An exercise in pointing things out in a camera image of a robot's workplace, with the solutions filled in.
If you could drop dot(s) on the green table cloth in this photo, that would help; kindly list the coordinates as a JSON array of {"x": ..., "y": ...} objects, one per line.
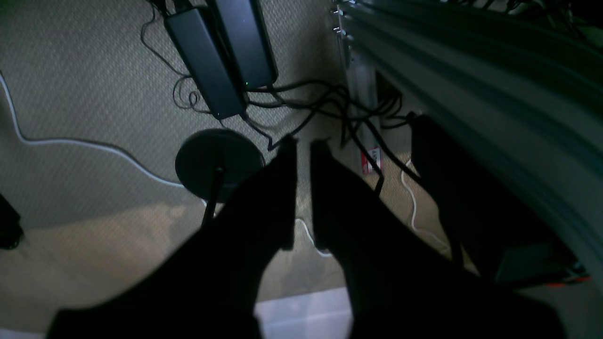
[{"x": 523, "y": 100}]

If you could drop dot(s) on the black power adapter brick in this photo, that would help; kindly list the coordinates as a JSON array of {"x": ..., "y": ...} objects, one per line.
[{"x": 196, "y": 37}]

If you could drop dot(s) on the aluminium table frame leg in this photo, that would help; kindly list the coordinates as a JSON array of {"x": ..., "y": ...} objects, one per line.
[{"x": 360, "y": 78}]

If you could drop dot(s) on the round black stand base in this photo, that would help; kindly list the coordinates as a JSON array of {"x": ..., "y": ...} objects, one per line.
[{"x": 212, "y": 163}]

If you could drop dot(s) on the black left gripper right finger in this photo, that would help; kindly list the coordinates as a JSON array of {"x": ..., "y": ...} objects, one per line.
[{"x": 400, "y": 287}]

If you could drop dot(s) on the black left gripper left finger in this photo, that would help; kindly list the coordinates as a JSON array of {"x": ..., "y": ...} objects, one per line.
[{"x": 207, "y": 289}]

